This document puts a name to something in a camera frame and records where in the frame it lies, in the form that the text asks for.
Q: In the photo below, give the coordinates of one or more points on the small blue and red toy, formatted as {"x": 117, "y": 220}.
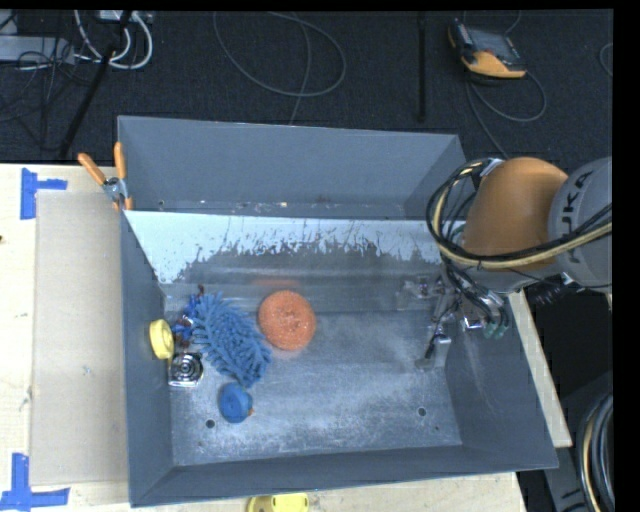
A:
{"x": 182, "y": 327}

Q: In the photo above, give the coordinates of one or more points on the shiny square metal piece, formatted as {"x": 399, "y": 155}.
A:
{"x": 185, "y": 370}

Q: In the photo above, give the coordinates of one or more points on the yellow round disc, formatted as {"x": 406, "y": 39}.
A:
{"x": 161, "y": 340}

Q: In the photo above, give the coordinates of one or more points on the grey metal bin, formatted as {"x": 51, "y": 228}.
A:
{"x": 350, "y": 400}

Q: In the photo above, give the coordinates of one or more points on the blue round toy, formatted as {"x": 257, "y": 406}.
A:
{"x": 234, "y": 403}

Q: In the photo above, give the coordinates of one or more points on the blue shaggy duster mitt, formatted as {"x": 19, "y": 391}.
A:
{"x": 230, "y": 340}

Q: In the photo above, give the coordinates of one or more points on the pale flat board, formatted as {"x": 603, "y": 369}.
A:
{"x": 75, "y": 325}

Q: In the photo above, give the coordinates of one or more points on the orange round scrubber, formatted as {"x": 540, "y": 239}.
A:
{"x": 286, "y": 321}

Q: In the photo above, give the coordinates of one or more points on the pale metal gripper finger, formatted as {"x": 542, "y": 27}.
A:
{"x": 472, "y": 324}
{"x": 436, "y": 356}

